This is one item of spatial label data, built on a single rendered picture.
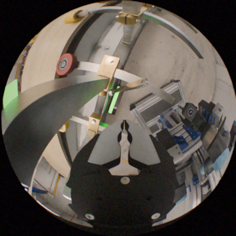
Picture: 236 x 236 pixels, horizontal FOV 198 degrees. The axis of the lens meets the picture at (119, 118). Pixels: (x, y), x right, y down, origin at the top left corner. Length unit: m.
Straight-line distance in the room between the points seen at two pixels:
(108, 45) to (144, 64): 0.73
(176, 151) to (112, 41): 0.72
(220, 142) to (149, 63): 1.16
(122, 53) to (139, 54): 0.77
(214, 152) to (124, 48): 0.54
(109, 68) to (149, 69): 0.97
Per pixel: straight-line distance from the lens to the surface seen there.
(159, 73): 1.24
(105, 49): 0.54
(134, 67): 1.13
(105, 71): 0.25
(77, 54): 0.43
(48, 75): 0.37
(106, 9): 0.32
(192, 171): 0.74
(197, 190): 0.75
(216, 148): 0.26
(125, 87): 0.16
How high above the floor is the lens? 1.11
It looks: 60 degrees down
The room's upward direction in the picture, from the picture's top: 175 degrees counter-clockwise
